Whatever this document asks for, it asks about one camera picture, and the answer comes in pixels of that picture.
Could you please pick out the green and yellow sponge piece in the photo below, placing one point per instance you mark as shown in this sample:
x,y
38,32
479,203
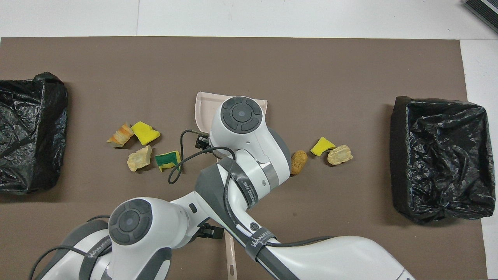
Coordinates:
x,y
166,159

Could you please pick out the orange striped sponge scrap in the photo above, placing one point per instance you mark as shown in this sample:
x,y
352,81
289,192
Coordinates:
x,y
121,135

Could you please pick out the cream sponge scrap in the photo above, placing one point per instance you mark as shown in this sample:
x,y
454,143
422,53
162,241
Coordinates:
x,y
339,154
139,158

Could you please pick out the brown table mat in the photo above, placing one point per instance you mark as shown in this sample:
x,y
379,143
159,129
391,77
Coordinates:
x,y
311,62

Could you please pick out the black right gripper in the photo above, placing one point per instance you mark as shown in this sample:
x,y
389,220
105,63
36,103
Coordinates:
x,y
203,141

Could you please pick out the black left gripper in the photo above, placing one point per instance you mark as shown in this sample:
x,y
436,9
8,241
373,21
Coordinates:
x,y
210,232

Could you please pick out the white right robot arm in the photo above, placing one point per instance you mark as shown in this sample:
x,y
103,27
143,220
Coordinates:
x,y
241,132

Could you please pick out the bin lined with black bag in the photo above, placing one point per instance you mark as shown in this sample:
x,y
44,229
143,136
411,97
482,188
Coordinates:
x,y
39,116
447,155

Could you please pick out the small yellow sponge piece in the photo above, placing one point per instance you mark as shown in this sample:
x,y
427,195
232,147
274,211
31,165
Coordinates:
x,y
321,146

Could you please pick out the dark ribbed panel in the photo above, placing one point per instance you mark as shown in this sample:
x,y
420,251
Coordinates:
x,y
484,9

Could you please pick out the large yellow sponge piece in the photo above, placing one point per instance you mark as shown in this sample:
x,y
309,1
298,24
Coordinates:
x,y
144,133

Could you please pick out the beige brush with black bristles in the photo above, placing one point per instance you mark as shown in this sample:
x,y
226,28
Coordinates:
x,y
232,256

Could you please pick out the beige plastic dustpan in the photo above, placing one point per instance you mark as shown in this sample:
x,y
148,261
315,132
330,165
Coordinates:
x,y
204,109

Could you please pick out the brown oval sponge lump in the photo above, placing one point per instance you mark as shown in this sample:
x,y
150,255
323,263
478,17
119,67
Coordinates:
x,y
299,161

